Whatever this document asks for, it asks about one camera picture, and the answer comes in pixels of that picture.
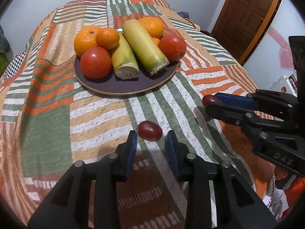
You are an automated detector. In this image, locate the grey plush toy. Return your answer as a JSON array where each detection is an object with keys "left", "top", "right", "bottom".
[{"left": 0, "top": 26, "right": 10, "bottom": 53}]

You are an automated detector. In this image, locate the blue backpack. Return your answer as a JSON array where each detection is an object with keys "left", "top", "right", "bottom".
[{"left": 177, "top": 12, "right": 190, "bottom": 19}]

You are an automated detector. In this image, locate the white sliding wardrobe door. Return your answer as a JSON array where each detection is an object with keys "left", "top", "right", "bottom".
[{"left": 243, "top": 0, "right": 304, "bottom": 90}]

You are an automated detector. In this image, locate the sugarcane piece back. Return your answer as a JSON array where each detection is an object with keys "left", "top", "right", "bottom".
[{"left": 111, "top": 33, "right": 140, "bottom": 80}]

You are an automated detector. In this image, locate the red tomato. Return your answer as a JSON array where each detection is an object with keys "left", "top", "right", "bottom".
[
  {"left": 80, "top": 47, "right": 112, "bottom": 80},
  {"left": 158, "top": 35, "right": 187, "bottom": 63}
]

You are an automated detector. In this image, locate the striped patchwork bed cover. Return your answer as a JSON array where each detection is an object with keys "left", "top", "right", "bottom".
[{"left": 1, "top": 0, "right": 274, "bottom": 223}]

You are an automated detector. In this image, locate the purple round plate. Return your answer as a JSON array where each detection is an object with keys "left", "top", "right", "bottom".
[{"left": 74, "top": 58, "right": 178, "bottom": 96}]

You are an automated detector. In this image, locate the green storage box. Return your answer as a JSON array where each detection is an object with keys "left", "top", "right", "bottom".
[{"left": 0, "top": 53, "right": 8, "bottom": 76}]

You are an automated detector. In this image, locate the brown wooden door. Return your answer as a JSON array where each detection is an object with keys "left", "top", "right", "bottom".
[{"left": 211, "top": 0, "right": 279, "bottom": 64}]

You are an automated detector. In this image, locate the dark red grape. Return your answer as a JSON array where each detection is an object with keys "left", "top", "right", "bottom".
[
  {"left": 137, "top": 120, "right": 163, "bottom": 141},
  {"left": 202, "top": 95, "right": 222, "bottom": 108}
]

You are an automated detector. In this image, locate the checkered patchwork quilt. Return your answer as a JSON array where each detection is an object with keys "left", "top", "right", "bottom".
[{"left": 4, "top": 51, "right": 26, "bottom": 79}]

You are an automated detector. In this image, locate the large orange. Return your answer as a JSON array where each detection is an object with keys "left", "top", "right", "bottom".
[
  {"left": 73, "top": 26, "right": 101, "bottom": 57},
  {"left": 139, "top": 17, "right": 164, "bottom": 39}
]

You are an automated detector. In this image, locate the sugarcane piece front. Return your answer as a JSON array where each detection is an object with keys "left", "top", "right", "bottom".
[{"left": 122, "top": 19, "right": 170, "bottom": 76}]

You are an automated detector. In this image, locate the small tangerine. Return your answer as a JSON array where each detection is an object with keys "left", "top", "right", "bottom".
[
  {"left": 152, "top": 37, "right": 160, "bottom": 46},
  {"left": 96, "top": 28, "right": 119, "bottom": 50}
]

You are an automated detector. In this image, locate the sugarcane piece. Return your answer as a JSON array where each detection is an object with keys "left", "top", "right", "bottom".
[
  {"left": 111, "top": 33, "right": 140, "bottom": 80},
  {"left": 122, "top": 19, "right": 170, "bottom": 76}
]

